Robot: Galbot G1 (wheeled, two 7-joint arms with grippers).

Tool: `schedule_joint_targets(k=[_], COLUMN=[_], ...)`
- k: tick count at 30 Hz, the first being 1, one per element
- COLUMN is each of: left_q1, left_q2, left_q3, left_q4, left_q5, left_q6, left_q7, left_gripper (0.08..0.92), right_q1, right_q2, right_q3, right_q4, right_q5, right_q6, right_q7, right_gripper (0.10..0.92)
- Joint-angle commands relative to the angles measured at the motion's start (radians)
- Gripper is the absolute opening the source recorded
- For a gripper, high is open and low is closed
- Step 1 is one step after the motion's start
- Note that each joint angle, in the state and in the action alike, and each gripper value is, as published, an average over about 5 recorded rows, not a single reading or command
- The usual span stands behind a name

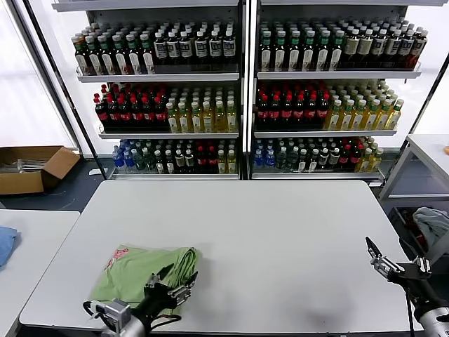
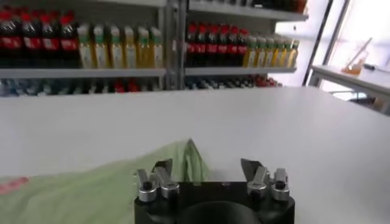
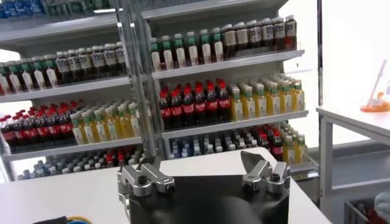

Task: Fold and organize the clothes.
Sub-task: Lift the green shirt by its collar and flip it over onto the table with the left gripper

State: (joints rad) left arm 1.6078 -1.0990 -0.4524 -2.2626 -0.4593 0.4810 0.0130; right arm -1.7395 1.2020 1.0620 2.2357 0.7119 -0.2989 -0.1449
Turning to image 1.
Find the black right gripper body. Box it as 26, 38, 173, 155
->
387, 263, 431, 294

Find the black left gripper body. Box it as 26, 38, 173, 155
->
135, 284, 180, 330

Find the grey metal shelf unit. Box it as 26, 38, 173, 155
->
249, 0, 449, 182
51, 0, 250, 180

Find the grey cloth pile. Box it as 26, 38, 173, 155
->
413, 206, 449, 247

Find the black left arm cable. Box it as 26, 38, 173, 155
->
150, 313, 183, 331

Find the red object under table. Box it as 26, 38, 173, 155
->
403, 209, 428, 249

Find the beige label dark drink bottle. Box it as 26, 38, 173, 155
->
358, 28, 375, 70
344, 28, 362, 70

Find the white label dark drink bottle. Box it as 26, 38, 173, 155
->
194, 29, 209, 66
179, 30, 194, 66
209, 29, 223, 66
222, 29, 236, 66
154, 30, 168, 66
166, 30, 181, 66

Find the clear plastic packaging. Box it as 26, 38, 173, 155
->
0, 157, 48, 173

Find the green cap dark tea bottle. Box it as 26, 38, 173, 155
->
112, 32, 130, 75
330, 29, 347, 71
288, 29, 303, 71
302, 29, 318, 71
98, 33, 116, 75
126, 32, 143, 74
85, 34, 103, 75
274, 29, 289, 71
72, 34, 90, 75
316, 29, 332, 71
260, 29, 274, 71
140, 32, 156, 74

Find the red cap cola bottle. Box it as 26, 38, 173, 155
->
117, 96, 132, 128
93, 97, 109, 129
141, 95, 156, 128
305, 93, 319, 124
317, 93, 330, 124
257, 93, 271, 124
154, 95, 168, 127
105, 96, 120, 129
269, 93, 283, 124
293, 93, 307, 124
129, 96, 144, 128
281, 93, 295, 124

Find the light green shirt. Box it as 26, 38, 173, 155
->
89, 244, 203, 310

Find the brown cardboard box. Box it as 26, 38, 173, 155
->
0, 145, 81, 195

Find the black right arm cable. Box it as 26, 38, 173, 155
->
404, 287, 417, 333

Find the black slanted metal pole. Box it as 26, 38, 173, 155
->
380, 55, 449, 183
24, 0, 108, 178

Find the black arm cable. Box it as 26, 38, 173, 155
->
150, 313, 183, 331
404, 287, 417, 333

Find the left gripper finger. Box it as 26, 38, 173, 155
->
144, 263, 175, 291
166, 270, 199, 308

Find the grey label dark drink bottle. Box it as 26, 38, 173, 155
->
385, 29, 403, 70
398, 29, 417, 70
372, 28, 389, 70
410, 30, 429, 70

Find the thin black camera cable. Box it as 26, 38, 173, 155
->
82, 300, 106, 323

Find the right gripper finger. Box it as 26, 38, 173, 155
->
364, 236, 405, 279

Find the blue folded cloth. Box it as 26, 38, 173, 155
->
0, 225, 21, 267

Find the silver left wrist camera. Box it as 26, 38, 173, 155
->
94, 298, 133, 329

